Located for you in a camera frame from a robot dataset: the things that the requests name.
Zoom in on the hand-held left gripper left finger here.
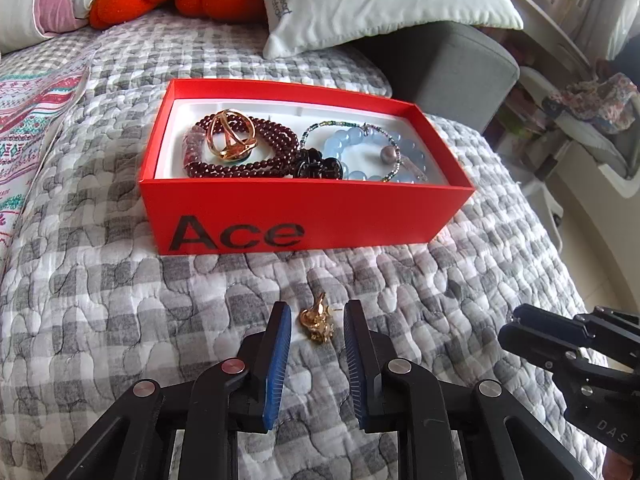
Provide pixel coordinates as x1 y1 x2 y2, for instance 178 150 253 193
45 301 293 480

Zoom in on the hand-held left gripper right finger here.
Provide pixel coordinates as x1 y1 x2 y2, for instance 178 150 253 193
342 299 596 480

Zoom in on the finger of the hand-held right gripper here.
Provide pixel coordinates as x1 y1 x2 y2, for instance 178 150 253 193
510 303 591 346
497 322 571 368

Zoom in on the gold earring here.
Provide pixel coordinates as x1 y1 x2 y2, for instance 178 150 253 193
299 291 343 343

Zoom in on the red cardboard box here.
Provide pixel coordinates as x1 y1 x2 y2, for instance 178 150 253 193
139 78 476 257

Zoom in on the black flower ornament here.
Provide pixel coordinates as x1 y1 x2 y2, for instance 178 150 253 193
294 147 347 181

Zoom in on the purple pearl chain bracelet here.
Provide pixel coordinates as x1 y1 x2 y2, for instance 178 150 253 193
380 144 403 182

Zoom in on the light blue bead bracelet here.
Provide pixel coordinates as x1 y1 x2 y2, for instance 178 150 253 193
322 127 430 183

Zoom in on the dark red bead bracelet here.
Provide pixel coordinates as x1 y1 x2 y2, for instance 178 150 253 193
182 114 303 179

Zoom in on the thin multicolour beaded bracelet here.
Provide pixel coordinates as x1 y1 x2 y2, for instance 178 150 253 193
300 120 396 148

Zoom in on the gold ring ornament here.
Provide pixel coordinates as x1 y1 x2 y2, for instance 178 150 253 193
206 108 259 162

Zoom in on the person's right hand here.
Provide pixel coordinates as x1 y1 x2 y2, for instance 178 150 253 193
602 447 640 480

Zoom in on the floral cloth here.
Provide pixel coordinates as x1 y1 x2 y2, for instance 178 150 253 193
542 72 640 134

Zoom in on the grey ottoman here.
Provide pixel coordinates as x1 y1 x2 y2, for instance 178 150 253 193
352 22 521 133

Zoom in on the striped patterned bedsheet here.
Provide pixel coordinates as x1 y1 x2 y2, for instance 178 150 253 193
0 52 91 241

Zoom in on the pink and white pillow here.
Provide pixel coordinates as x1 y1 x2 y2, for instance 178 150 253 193
0 0 101 53

